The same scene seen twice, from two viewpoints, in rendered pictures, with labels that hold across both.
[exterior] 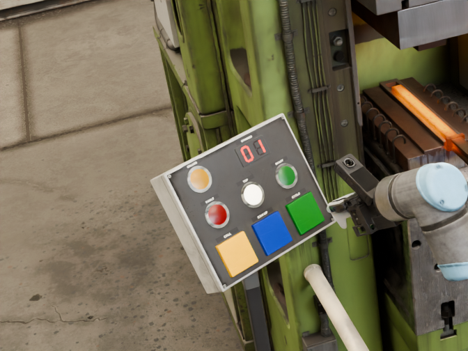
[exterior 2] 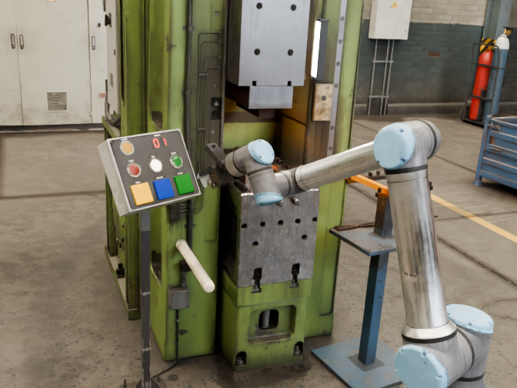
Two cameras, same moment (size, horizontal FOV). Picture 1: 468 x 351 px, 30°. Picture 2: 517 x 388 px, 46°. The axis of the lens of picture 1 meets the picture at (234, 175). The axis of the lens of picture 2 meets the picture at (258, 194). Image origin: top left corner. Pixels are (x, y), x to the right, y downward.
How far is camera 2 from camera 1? 69 cm
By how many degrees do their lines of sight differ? 16
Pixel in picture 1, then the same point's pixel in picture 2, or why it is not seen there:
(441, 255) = (256, 188)
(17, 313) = not seen: outside the picture
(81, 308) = (20, 287)
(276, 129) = (174, 135)
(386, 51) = (241, 131)
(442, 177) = (261, 145)
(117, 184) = (55, 226)
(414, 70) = not seen: hidden behind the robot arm
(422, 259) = (246, 236)
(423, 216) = (249, 165)
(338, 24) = (217, 93)
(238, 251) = (142, 192)
